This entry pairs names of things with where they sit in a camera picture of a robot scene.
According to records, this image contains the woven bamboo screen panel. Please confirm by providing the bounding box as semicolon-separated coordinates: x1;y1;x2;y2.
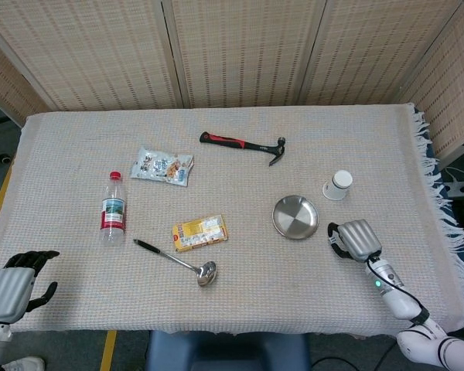
0;32;51;128
0;0;185;114
397;0;464;162
297;0;464;107
162;0;328;110

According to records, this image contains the black red claw hammer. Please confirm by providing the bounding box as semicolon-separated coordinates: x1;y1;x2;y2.
199;131;288;168

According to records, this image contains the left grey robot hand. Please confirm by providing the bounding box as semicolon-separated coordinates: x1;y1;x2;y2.
0;250;61;323

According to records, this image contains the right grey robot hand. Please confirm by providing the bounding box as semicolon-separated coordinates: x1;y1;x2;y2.
327;219;384;264

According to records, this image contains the round metal plate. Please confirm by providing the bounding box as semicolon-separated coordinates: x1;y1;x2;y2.
271;195;319;241

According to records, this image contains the white blue snack bag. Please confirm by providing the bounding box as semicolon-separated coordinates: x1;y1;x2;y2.
130;147;195;188

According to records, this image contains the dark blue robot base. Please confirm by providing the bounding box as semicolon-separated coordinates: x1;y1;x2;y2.
145;331;312;371

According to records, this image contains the steel ladle black handle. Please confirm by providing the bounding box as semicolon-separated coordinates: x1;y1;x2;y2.
133;238;218;288

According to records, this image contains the dark blue table cover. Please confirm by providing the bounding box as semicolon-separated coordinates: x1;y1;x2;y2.
423;141;459;252

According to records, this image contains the white metal stand foot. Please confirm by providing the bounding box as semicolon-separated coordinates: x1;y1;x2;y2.
446;179;464;199

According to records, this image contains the white shoe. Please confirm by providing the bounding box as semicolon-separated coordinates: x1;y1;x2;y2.
2;356;46;371

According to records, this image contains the beige waffle weave tablecloth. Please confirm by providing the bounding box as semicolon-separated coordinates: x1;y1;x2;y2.
0;102;464;337

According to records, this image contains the clear water bottle red cap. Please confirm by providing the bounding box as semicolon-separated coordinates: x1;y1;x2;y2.
99;171;128;245

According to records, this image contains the white paper cup blue band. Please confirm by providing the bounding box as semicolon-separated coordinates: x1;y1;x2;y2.
322;169;353;201

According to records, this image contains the yellow cardboard box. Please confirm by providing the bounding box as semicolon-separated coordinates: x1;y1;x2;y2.
171;214;230;254

